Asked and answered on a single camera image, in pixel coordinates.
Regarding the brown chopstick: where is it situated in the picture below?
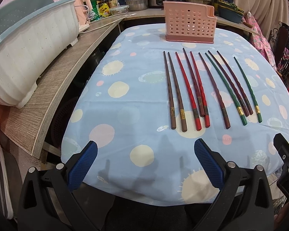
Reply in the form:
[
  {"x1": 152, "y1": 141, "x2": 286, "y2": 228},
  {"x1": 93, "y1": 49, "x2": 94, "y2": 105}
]
[
  {"x1": 163, "y1": 51, "x2": 176, "y2": 129},
  {"x1": 167, "y1": 52, "x2": 187, "y2": 132}
]

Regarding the red chopstick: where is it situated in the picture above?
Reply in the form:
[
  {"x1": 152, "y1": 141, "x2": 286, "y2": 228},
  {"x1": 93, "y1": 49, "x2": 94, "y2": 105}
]
[
  {"x1": 190, "y1": 51, "x2": 210, "y2": 128},
  {"x1": 175, "y1": 52, "x2": 202, "y2": 131}
]

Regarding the dark maroon chopstick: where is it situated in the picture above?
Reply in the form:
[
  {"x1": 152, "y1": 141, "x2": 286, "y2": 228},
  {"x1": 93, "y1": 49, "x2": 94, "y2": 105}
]
[
  {"x1": 217, "y1": 51, "x2": 253, "y2": 116},
  {"x1": 208, "y1": 51, "x2": 249, "y2": 116},
  {"x1": 183, "y1": 48, "x2": 205, "y2": 117}
]

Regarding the person's right hand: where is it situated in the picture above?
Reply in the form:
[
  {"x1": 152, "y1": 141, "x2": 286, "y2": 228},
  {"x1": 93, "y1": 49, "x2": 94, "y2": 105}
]
[{"x1": 274, "y1": 202, "x2": 289, "y2": 230}]

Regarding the blue patterned tablecloth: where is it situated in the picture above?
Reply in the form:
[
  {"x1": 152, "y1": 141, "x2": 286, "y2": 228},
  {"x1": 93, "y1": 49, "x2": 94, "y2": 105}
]
[{"x1": 61, "y1": 24, "x2": 289, "y2": 206}]

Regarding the pink floral cloth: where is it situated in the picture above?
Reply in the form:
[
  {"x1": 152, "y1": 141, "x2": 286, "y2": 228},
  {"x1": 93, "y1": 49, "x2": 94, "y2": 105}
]
[{"x1": 243, "y1": 12, "x2": 276, "y2": 70}]

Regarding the pink perforated utensil holder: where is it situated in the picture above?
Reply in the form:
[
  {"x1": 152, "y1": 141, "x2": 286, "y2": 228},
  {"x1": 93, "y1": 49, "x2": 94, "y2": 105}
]
[{"x1": 163, "y1": 1, "x2": 217, "y2": 44}]

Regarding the white dish rack bin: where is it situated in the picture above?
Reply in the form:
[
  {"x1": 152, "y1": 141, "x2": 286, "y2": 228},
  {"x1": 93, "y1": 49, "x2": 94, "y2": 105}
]
[{"x1": 0, "y1": 0, "x2": 79, "y2": 109}]

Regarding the dark green basin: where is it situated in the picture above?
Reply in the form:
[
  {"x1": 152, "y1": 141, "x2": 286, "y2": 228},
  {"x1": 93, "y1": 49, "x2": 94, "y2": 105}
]
[{"x1": 218, "y1": 1, "x2": 244, "y2": 23}]

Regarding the green milk powder can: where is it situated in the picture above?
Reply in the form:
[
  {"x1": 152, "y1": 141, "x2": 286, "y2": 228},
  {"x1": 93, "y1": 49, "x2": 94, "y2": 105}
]
[{"x1": 89, "y1": 0, "x2": 100, "y2": 21}]

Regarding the yellow snack packet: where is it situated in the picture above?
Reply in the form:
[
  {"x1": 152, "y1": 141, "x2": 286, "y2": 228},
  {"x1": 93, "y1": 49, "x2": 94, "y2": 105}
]
[{"x1": 98, "y1": 3, "x2": 111, "y2": 18}]

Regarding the pink electric kettle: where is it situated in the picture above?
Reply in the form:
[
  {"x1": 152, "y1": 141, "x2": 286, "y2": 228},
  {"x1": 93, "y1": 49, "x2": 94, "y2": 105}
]
[{"x1": 74, "y1": 0, "x2": 92, "y2": 27}]

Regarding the clear food container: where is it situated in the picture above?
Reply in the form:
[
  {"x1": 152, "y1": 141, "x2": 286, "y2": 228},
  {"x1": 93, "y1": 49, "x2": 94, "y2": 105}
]
[{"x1": 109, "y1": 5, "x2": 129, "y2": 16}]

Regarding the oil bottle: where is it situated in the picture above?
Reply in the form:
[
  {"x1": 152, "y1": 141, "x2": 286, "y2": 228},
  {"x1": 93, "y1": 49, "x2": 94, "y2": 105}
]
[{"x1": 108, "y1": 0, "x2": 119, "y2": 8}]

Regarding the small steel lidded pot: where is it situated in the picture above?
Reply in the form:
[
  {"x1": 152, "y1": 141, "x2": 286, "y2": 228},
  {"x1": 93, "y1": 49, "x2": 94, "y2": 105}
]
[{"x1": 126, "y1": 0, "x2": 148, "y2": 12}]

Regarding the white power cable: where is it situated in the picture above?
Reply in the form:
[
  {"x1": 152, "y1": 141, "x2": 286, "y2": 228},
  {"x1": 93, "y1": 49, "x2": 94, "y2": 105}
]
[{"x1": 78, "y1": 13, "x2": 137, "y2": 35}]

